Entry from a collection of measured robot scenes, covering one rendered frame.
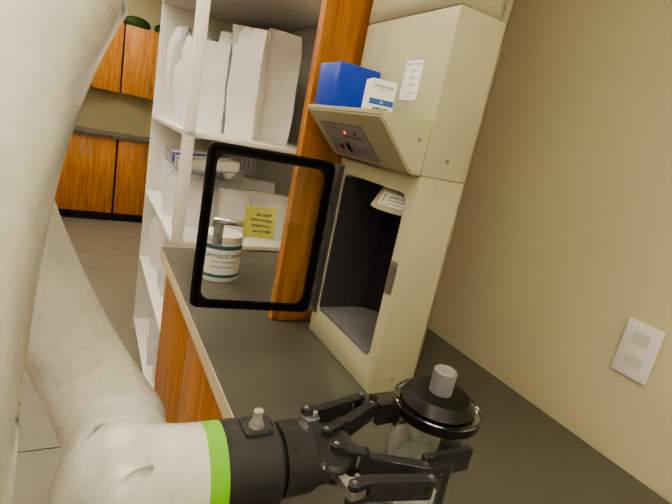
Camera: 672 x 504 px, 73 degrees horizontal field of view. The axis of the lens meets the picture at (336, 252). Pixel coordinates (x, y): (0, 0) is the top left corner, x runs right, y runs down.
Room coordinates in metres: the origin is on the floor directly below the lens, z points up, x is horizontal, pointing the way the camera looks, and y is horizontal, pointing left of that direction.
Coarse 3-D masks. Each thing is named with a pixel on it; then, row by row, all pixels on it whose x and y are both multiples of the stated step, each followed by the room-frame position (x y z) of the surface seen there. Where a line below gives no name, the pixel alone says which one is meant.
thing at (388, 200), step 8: (384, 192) 1.01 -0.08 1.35; (392, 192) 0.99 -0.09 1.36; (400, 192) 0.98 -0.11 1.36; (376, 200) 1.02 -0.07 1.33; (384, 200) 0.99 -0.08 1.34; (392, 200) 0.98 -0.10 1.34; (400, 200) 0.97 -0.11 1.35; (376, 208) 1.00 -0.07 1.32; (384, 208) 0.98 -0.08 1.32; (392, 208) 0.97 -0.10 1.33; (400, 208) 0.97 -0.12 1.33
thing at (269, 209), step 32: (224, 160) 1.03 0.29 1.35; (256, 160) 1.06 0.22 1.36; (224, 192) 1.03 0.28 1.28; (256, 192) 1.06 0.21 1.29; (288, 192) 1.09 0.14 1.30; (320, 192) 1.12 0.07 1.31; (224, 224) 1.04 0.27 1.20; (256, 224) 1.06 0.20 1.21; (288, 224) 1.09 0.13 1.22; (224, 256) 1.04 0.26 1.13; (256, 256) 1.07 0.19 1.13; (288, 256) 1.10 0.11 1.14; (224, 288) 1.04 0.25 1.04; (256, 288) 1.07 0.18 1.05; (288, 288) 1.11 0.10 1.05
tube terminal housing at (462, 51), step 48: (384, 48) 1.07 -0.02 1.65; (432, 48) 0.92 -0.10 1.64; (480, 48) 0.90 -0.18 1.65; (432, 96) 0.89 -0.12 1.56; (480, 96) 0.92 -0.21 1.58; (432, 144) 0.88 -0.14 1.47; (432, 192) 0.89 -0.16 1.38; (432, 240) 0.91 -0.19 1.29; (432, 288) 0.92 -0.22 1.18; (336, 336) 1.02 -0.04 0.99; (384, 336) 0.87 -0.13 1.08; (384, 384) 0.89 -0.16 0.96
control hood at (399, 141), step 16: (320, 112) 1.04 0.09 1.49; (336, 112) 0.97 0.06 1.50; (352, 112) 0.91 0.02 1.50; (368, 112) 0.85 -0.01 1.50; (384, 112) 0.82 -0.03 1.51; (320, 128) 1.10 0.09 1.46; (368, 128) 0.89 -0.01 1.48; (384, 128) 0.83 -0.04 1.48; (400, 128) 0.84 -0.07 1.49; (416, 128) 0.85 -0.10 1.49; (384, 144) 0.87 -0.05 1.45; (400, 144) 0.84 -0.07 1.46; (416, 144) 0.86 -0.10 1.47; (368, 160) 0.98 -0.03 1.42; (384, 160) 0.92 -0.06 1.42; (400, 160) 0.86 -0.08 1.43; (416, 160) 0.86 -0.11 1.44
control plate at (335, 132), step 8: (328, 128) 1.06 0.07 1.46; (336, 128) 1.02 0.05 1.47; (344, 128) 0.98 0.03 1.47; (352, 128) 0.95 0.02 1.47; (360, 128) 0.91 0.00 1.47; (336, 136) 1.05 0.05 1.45; (344, 136) 1.01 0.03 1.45; (352, 136) 0.97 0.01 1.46; (360, 136) 0.94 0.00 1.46; (344, 144) 1.04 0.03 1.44; (352, 144) 1.00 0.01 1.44; (360, 144) 0.96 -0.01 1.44; (368, 144) 0.93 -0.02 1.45; (344, 152) 1.07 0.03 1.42; (352, 152) 1.03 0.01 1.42; (360, 152) 0.99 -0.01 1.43; (368, 152) 0.95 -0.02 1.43; (376, 160) 0.95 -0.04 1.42
